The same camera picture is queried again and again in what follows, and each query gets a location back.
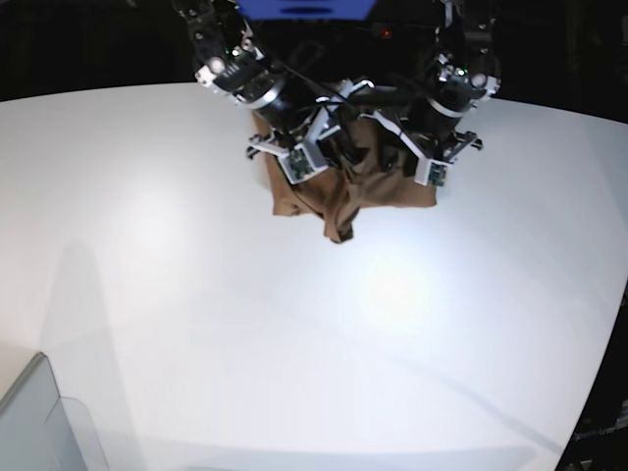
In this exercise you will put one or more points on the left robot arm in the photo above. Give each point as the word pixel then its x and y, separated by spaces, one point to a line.
pixel 454 72

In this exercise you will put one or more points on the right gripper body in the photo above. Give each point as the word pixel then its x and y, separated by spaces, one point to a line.
pixel 324 125

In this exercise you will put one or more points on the black power strip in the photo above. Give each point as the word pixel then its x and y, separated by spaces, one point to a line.
pixel 405 31

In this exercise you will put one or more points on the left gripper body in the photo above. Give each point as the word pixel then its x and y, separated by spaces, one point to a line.
pixel 424 144

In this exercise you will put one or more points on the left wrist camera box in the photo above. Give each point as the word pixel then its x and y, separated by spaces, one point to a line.
pixel 430 172

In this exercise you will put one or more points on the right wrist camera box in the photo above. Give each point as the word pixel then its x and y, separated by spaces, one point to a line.
pixel 302 163

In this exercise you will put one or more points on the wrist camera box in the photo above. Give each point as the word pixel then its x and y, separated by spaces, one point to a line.
pixel 302 163
pixel 430 172

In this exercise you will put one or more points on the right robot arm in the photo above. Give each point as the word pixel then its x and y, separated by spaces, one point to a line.
pixel 259 54

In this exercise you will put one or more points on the brown t-shirt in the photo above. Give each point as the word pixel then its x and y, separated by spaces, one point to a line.
pixel 337 195

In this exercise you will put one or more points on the blue bin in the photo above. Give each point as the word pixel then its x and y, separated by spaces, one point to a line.
pixel 353 10

